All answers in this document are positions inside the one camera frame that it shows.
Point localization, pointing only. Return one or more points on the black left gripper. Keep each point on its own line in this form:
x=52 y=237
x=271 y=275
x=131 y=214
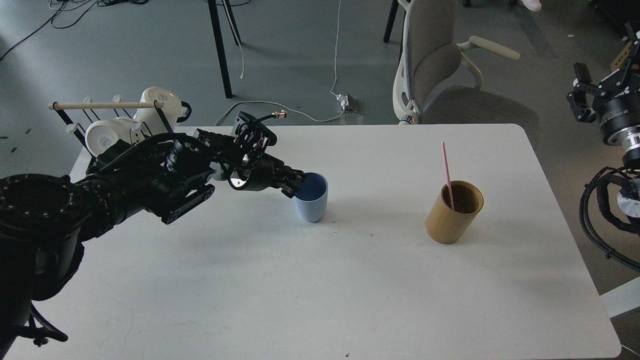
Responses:
x=269 y=172

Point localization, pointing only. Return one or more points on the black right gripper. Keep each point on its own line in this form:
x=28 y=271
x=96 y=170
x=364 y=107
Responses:
x=615 y=104

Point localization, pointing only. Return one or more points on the light blue plastic cup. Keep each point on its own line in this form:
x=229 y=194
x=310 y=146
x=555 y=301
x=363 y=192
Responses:
x=312 y=196

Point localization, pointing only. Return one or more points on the pink chopstick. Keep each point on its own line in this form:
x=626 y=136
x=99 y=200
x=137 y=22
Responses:
x=448 y=177

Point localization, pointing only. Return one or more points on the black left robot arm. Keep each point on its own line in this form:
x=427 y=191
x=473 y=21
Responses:
x=44 y=220

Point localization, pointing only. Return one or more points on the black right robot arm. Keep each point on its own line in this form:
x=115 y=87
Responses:
x=617 y=195

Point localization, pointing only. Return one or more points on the cardboard box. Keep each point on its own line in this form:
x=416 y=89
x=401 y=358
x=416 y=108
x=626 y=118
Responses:
x=621 y=56

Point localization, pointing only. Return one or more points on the white power adapter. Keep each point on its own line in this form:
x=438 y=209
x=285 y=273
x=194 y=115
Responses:
x=343 y=101

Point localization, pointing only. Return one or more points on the bamboo cylindrical holder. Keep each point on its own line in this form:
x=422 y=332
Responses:
x=446 y=226

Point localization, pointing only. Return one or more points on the beige office chair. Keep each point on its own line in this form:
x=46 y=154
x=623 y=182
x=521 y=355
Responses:
x=437 y=84

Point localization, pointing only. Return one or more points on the white mug lower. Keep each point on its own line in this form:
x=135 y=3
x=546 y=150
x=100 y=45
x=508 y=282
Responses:
x=103 y=134

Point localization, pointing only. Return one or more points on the black table leg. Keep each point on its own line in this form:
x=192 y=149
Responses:
x=219 y=41

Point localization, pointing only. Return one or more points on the black wire dish rack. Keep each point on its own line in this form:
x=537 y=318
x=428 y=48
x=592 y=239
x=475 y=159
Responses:
x=158 y=111

